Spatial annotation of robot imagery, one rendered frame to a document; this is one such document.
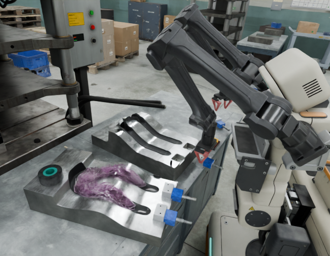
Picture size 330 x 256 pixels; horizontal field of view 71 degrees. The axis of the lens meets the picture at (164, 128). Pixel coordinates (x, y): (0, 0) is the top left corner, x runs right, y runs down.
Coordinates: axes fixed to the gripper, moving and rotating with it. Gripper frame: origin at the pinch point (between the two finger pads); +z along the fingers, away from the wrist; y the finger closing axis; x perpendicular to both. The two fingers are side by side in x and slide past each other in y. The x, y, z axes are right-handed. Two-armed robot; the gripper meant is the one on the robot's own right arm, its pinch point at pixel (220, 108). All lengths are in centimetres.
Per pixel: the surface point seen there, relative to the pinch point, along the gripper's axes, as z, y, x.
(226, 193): 93, -32, -2
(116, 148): 8, 68, 1
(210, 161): 8.1, 31.8, 29.0
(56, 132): 14, 90, -36
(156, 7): -5, -293, -595
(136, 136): 2, 59, 3
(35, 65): 68, 78, -356
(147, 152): 4, 58, 15
